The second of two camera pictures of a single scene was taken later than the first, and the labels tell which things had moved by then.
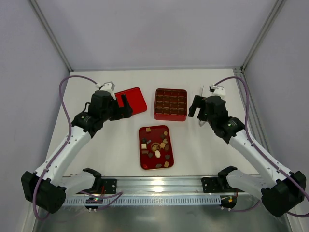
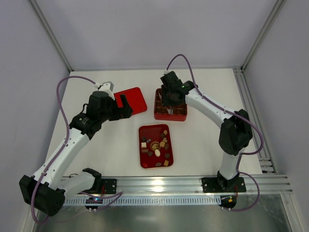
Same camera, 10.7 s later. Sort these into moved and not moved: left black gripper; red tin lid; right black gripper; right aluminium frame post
Moved: right black gripper
Not moved: right aluminium frame post; left black gripper; red tin lid
